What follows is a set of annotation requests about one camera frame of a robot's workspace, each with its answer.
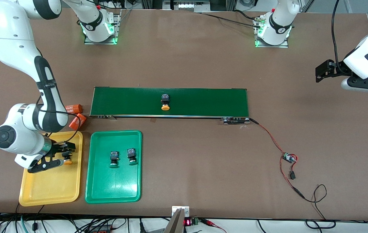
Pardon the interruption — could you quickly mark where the orange cylinder printed 4680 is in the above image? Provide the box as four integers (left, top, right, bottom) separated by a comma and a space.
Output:
65, 104, 83, 114
69, 113, 87, 130

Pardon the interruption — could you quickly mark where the green push button red contact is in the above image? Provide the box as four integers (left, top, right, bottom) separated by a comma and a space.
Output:
126, 148, 138, 166

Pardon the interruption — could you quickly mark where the yellow plastic tray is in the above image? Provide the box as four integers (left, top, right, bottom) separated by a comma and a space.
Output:
18, 130, 83, 207

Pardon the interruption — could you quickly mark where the green plastic tray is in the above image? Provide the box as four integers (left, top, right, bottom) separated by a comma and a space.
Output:
84, 130, 143, 205

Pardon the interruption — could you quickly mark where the small green circuit board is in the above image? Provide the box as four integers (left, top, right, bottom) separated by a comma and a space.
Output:
283, 152, 298, 164

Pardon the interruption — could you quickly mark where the red black power lead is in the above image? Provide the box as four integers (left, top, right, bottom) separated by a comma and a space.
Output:
279, 159, 306, 199

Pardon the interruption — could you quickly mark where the green belt conveyor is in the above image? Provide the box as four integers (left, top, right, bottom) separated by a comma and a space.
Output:
89, 86, 251, 125

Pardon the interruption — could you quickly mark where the grey control box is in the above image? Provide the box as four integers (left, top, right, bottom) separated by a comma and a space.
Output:
162, 0, 211, 13

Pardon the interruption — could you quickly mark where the red clip test lead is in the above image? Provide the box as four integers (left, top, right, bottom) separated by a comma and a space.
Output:
200, 218, 227, 233

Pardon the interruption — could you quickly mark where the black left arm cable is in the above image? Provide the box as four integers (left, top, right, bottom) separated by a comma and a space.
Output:
331, 0, 348, 74

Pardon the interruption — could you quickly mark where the aluminium arm base plate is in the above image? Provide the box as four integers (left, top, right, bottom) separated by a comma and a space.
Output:
84, 9, 121, 45
254, 16, 289, 48

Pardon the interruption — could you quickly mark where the red black motor wire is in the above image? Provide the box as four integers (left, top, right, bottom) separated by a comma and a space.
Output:
249, 118, 288, 156

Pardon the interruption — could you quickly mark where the small black inline switch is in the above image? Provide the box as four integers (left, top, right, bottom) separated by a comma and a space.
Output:
288, 161, 298, 180

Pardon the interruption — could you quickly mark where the black arm base cable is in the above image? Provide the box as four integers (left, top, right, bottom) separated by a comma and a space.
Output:
200, 9, 264, 29

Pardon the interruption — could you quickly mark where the thin black looped cable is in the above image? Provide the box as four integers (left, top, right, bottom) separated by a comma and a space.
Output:
305, 184, 336, 229

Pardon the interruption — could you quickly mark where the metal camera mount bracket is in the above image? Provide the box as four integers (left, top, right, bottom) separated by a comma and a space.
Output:
164, 206, 190, 233

